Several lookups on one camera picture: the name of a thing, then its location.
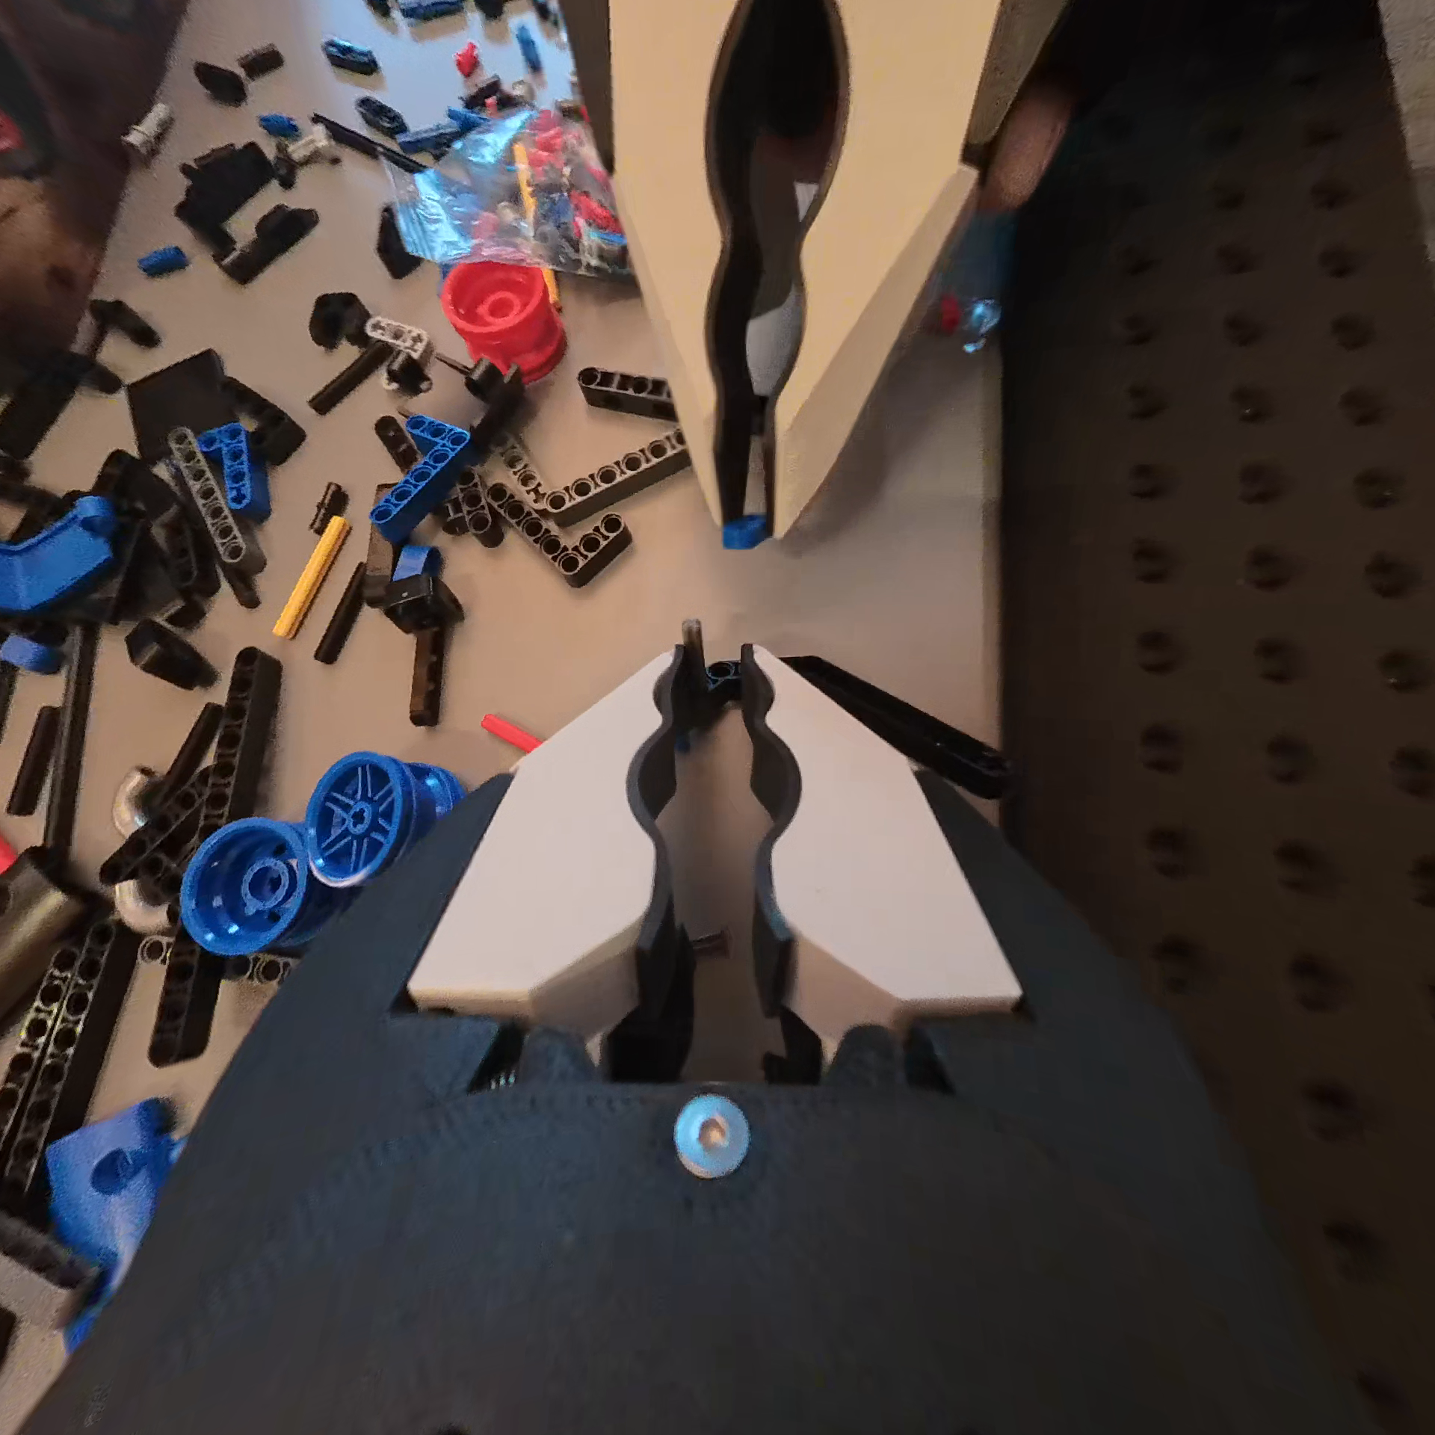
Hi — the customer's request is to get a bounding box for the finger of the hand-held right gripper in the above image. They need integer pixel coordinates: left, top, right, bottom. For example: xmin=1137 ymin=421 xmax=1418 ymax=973
xmin=745 ymin=0 xmax=1069 ymax=542
xmin=558 ymin=0 xmax=777 ymax=532

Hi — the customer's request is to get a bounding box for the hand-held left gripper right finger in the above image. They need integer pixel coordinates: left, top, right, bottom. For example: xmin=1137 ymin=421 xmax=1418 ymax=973
xmin=739 ymin=645 xmax=1023 ymax=1086

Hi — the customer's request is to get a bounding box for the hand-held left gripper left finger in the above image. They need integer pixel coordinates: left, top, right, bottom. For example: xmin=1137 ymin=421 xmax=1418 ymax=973
xmin=405 ymin=648 xmax=693 ymax=1086

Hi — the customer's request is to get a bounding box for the clear bag of mixed parts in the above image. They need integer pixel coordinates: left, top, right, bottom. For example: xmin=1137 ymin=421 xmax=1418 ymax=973
xmin=379 ymin=105 xmax=632 ymax=284

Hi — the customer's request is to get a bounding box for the black bent long beam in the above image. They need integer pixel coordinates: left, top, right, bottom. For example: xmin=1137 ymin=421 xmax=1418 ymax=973
xmin=678 ymin=616 xmax=1013 ymax=802

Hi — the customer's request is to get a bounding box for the pile of black toy beams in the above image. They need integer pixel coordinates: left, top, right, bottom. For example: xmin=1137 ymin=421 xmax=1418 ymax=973
xmin=0 ymin=372 xmax=637 ymax=1067

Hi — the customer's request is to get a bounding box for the blue curved panel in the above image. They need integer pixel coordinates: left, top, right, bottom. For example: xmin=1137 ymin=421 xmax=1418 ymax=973
xmin=42 ymin=1098 xmax=188 ymax=1272

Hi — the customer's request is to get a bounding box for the person's right hand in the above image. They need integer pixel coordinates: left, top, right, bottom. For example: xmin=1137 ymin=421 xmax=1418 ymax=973
xmin=979 ymin=79 xmax=1074 ymax=216

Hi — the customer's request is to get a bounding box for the blue spoked toy wheel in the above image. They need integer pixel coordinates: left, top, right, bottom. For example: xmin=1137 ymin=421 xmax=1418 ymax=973
xmin=302 ymin=749 xmax=466 ymax=893

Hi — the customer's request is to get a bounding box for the red toy wheel hub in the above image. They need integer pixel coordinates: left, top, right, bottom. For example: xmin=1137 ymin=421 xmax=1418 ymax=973
xmin=437 ymin=259 xmax=569 ymax=385

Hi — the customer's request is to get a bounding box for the black T-shaped axle piece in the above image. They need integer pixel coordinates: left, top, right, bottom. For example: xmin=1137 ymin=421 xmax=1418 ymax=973
xmin=382 ymin=573 xmax=466 ymax=730

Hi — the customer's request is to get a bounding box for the black curved slope piece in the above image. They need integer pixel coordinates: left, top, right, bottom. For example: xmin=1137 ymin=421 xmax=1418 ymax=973
xmin=372 ymin=201 xmax=427 ymax=284

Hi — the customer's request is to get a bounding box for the black hinged panel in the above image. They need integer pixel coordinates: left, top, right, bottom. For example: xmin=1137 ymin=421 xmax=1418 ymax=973
xmin=463 ymin=354 xmax=526 ymax=454

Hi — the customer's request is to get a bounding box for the blue toy wheel hub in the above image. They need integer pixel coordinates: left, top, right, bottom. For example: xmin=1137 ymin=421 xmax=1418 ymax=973
xmin=177 ymin=817 xmax=311 ymax=959

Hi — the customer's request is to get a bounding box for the long black axle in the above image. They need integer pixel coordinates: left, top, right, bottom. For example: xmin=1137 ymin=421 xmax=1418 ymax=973
xmin=309 ymin=110 xmax=430 ymax=178

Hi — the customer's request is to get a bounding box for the light grey cross-hole L-beam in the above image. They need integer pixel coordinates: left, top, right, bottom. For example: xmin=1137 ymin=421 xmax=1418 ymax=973
xmin=362 ymin=315 xmax=435 ymax=390

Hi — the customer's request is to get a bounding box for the short black axle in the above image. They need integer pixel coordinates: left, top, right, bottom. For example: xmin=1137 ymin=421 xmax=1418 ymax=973
xmin=305 ymin=336 xmax=396 ymax=419
xmin=311 ymin=559 xmax=370 ymax=669

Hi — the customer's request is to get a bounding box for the dark grey L-beam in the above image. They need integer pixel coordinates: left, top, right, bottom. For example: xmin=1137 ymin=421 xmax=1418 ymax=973
xmin=305 ymin=290 xmax=374 ymax=353

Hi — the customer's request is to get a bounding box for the short yellow axle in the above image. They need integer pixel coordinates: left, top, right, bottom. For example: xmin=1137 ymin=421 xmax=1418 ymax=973
xmin=270 ymin=515 xmax=353 ymax=643

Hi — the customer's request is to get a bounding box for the blue angled beam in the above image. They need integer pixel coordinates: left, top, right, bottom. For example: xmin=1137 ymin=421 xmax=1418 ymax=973
xmin=367 ymin=413 xmax=475 ymax=532

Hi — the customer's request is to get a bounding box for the black dimpled pad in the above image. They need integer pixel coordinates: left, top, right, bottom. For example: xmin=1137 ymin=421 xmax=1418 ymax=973
xmin=996 ymin=0 xmax=1435 ymax=1435

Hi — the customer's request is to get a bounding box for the black beam with blue pin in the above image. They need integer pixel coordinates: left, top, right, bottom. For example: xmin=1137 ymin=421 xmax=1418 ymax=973
xmin=171 ymin=137 xmax=323 ymax=290

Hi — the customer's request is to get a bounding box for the black curved panel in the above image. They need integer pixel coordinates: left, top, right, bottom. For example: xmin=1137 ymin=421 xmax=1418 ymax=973
xmin=0 ymin=850 xmax=94 ymax=1014

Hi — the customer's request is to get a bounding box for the grey seven-hole beam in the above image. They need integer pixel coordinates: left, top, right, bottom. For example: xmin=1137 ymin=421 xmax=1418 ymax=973
xmin=165 ymin=424 xmax=253 ymax=565

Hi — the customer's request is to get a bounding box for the small blue L-beam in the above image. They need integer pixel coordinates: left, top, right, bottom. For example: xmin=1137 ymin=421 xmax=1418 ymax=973
xmin=193 ymin=421 xmax=275 ymax=525

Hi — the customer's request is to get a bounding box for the black flat square tile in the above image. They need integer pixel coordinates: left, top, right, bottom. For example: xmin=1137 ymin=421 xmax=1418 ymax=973
xmin=123 ymin=348 xmax=244 ymax=464

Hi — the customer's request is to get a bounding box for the black bent crank piece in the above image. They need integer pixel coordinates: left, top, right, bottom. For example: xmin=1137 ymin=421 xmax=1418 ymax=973
xmin=77 ymin=295 xmax=164 ymax=363

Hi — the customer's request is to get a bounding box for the black toy set box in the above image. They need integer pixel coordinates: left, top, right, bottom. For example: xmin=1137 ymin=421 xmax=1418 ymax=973
xmin=0 ymin=0 xmax=191 ymax=363

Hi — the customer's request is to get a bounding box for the blue fender bracket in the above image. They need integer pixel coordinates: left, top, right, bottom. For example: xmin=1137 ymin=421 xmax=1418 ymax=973
xmin=0 ymin=495 xmax=121 ymax=616

